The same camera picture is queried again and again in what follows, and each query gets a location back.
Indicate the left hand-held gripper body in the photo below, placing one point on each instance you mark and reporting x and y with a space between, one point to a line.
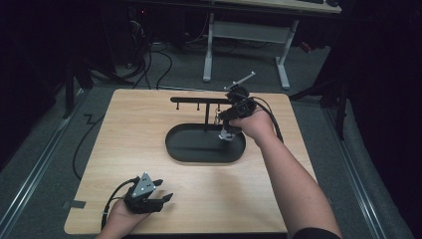
142 195

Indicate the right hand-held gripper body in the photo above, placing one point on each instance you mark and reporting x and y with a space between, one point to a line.
240 106

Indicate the silver carabiner key clip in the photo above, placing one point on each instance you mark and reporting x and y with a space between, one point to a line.
217 117

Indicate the black key rack with tray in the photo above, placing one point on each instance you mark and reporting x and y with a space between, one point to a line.
202 146

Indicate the person's right hand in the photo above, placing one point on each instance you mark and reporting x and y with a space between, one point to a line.
255 127

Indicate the person's left hand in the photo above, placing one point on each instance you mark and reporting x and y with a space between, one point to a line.
121 220

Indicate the grey tape strip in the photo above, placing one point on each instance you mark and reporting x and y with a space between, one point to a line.
74 204

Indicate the white-framed wooden desk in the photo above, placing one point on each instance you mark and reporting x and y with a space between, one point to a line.
252 31

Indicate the black metal stand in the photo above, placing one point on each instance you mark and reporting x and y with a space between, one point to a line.
74 83
335 99

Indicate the black computer tower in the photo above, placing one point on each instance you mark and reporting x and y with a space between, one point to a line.
137 33

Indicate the metal floor rail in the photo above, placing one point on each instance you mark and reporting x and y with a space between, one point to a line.
36 176
358 179

